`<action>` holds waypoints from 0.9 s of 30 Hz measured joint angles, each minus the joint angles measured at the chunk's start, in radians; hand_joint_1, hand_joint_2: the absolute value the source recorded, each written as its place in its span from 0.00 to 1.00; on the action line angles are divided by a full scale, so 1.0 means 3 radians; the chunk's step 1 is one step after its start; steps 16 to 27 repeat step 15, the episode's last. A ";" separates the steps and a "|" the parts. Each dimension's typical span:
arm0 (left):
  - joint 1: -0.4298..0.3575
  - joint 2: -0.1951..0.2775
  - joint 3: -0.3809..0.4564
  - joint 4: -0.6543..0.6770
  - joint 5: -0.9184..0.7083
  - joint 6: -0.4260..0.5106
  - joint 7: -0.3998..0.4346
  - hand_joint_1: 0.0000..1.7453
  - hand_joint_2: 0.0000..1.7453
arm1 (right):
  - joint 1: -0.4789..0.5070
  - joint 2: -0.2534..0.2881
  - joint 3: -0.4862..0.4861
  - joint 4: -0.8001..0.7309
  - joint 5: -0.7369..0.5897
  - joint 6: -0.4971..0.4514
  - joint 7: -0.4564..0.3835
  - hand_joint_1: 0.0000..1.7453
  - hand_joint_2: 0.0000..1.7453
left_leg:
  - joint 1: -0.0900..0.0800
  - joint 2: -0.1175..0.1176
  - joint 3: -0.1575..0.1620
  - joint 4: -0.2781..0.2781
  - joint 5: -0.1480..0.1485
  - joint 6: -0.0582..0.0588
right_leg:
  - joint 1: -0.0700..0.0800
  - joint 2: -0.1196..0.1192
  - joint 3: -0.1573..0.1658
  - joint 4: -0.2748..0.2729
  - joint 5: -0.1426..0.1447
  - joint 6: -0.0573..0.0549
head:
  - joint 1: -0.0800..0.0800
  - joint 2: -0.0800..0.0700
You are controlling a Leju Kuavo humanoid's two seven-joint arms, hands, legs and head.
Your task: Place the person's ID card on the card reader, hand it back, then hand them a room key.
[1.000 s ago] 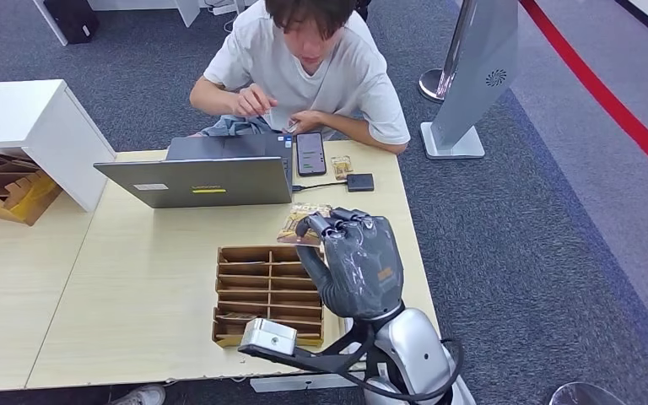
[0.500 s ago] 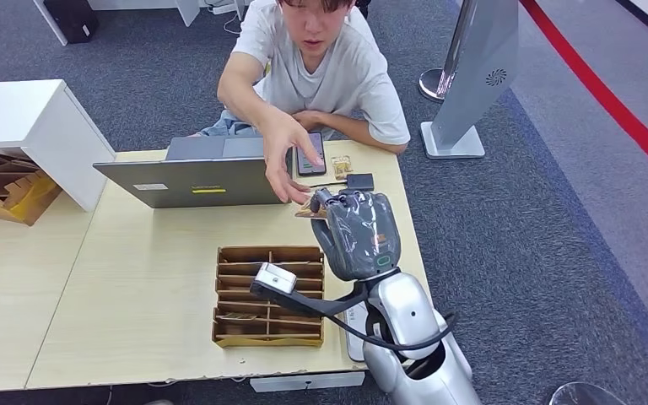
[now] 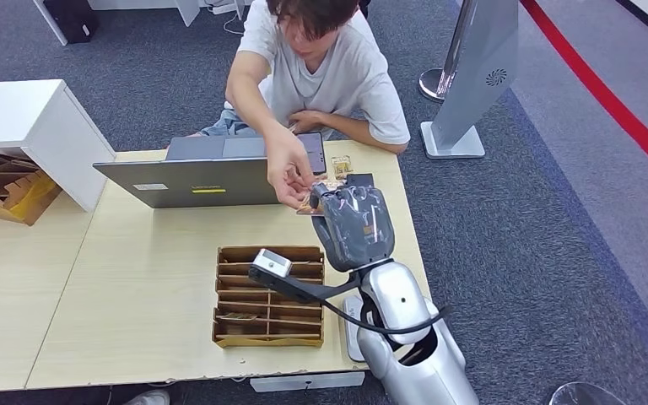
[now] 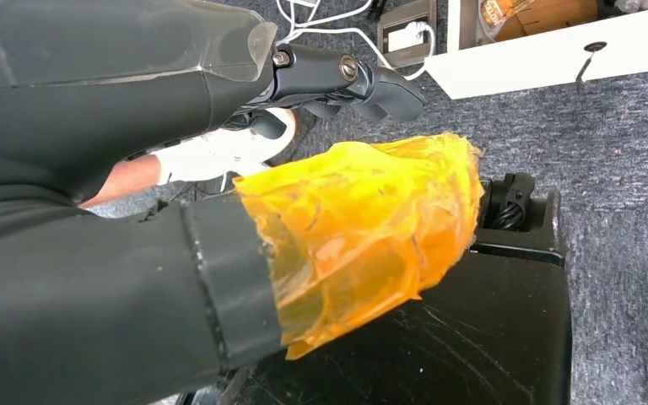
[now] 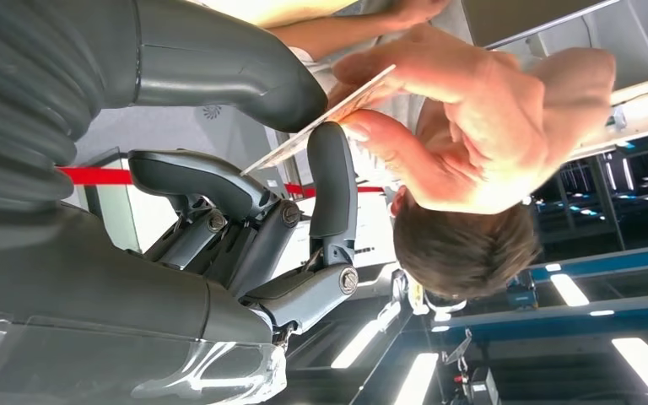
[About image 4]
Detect person's leg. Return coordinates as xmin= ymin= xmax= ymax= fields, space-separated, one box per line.
xmin=80 ymin=107 xmax=298 ymax=209

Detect brown cardboard box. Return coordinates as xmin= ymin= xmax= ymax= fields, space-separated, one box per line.
xmin=478 ymin=0 xmax=600 ymax=43

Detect grey floor socket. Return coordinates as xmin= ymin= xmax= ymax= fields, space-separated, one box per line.
xmin=376 ymin=0 xmax=438 ymax=69

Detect white panel with hole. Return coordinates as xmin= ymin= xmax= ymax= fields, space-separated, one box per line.
xmin=424 ymin=0 xmax=648 ymax=100

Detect white cables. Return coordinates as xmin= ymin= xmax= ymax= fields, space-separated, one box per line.
xmin=273 ymin=0 xmax=438 ymax=80

